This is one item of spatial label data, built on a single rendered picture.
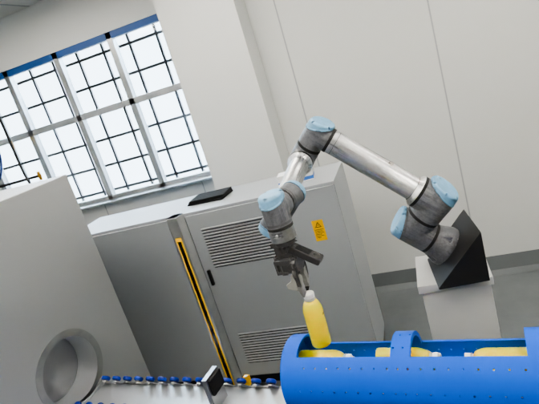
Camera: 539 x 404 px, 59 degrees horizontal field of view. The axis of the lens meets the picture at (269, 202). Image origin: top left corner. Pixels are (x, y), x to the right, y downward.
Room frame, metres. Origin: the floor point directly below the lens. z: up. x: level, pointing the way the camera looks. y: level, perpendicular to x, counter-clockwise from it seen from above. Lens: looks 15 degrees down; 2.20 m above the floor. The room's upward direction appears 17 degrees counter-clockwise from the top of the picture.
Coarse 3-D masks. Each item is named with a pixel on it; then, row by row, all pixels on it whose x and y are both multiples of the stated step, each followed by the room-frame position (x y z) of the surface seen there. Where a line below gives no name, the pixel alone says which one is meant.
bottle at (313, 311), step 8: (304, 304) 1.51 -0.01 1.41; (312, 304) 1.50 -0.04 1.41; (320, 304) 1.51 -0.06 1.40; (304, 312) 1.51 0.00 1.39; (312, 312) 1.49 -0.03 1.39; (320, 312) 1.49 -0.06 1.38; (312, 320) 1.49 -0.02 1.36; (320, 320) 1.49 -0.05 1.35; (312, 328) 1.49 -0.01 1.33; (320, 328) 1.49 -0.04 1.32; (312, 336) 1.50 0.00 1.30; (320, 336) 1.49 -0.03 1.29; (328, 336) 1.50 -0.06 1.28; (312, 344) 1.51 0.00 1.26; (320, 344) 1.49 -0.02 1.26; (328, 344) 1.49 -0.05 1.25
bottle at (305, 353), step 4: (300, 352) 1.66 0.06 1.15; (304, 352) 1.65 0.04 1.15; (308, 352) 1.64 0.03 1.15; (312, 352) 1.63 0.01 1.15; (316, 352) 1.63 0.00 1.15; (320, 352) 1.62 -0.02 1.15; (324, 352) 1.61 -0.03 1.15; (328, 352) 1.60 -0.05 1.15; (332, 352) 1.60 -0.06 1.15; (336, 352) 1.59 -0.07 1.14; (340, 352) 1.59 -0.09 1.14; (300, 356) 1.64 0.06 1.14; (304, 356) 1.63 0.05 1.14; (308, 356) 1.63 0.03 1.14; (312, 356) 1.62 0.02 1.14; (316, 356) 1.61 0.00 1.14; (320, 356) 1.60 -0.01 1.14; (324, 356) 1.59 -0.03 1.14; (328, 356) 1.59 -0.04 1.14; (332, 356) 1.58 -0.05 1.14; (336, 356) 1.58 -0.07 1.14; (340, 356) 1.57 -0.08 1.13; (344, 356) 1.57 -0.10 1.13
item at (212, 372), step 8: (216, 368) 1.84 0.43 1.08; (208, 376) 1.79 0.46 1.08; (216, 376) 1.80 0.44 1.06; (208, 384) 1.77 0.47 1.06; (216, 384) 1.79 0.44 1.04; (208, 392) 1.77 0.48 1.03; (216, 392) 1.77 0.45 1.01; (224, 392) 1.84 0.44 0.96; (216, 400) 1.78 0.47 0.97; (224, 400) 1.82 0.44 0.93
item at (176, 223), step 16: (176, 224) 2.14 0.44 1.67; (176, 240) 2.15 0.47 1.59; (192, 256) 2.15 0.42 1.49; (192, 272) 2.14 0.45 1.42; (192, 288) 2.16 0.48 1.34; (208, 288) 2.18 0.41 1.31; (208, 304) 2.14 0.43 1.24; (208, 320) 2.15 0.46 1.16; (224, 336) 2.17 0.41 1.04; (224, 352) 2.14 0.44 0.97; (224, 368) 2.15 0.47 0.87
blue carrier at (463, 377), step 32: (288, 352) 1.56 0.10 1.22; (352, 352) 1.65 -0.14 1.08; (448, 352) 1.49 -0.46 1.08; (288, 384) 1.49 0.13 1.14; (320, 384) 1.43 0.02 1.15; (352, 384) 1.38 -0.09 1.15; (384, 384) 1.33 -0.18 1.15; (416, 384) 1.29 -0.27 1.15; (448, 384) 1.24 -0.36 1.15; (480, 384) 1.20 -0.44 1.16; (512, 384) 1.16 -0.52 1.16
